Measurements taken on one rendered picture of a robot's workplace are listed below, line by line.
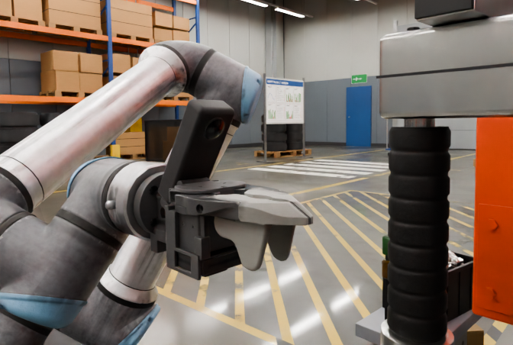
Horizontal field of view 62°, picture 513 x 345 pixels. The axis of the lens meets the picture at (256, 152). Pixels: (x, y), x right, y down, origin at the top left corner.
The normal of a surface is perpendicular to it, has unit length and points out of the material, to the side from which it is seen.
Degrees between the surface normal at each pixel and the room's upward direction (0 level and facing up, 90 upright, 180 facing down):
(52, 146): 55
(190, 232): 90
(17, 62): 90
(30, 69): 90
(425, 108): 90
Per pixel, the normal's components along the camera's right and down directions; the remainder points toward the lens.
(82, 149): 0.93, 0.02
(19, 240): 0.27, -0.58
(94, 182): -0.65, -0.37
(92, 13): 0.72, 0.04
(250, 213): -0.39, 0.07
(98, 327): -0.07, 0.04
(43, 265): 0.14, -0.39
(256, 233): -0.68, 0.06
